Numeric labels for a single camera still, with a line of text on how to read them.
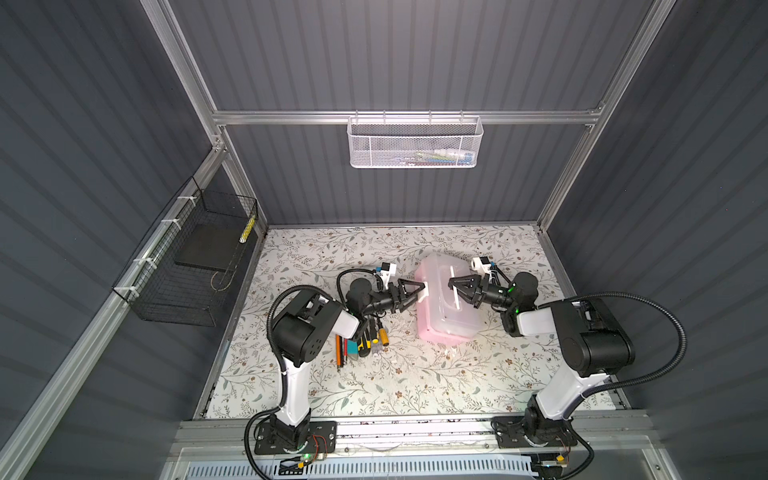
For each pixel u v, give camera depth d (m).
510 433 0.73
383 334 0.90
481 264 0.85
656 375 0.46
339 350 0.89
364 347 0.87
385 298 0.82
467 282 0.82
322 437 0.73
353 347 0.87
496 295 0.79
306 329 0.53
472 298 0.79
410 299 0.80
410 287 0.81
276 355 0.53
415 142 1.11
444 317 0.77
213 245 0.76
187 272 0.73
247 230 0.81
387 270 0.87
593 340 0.49
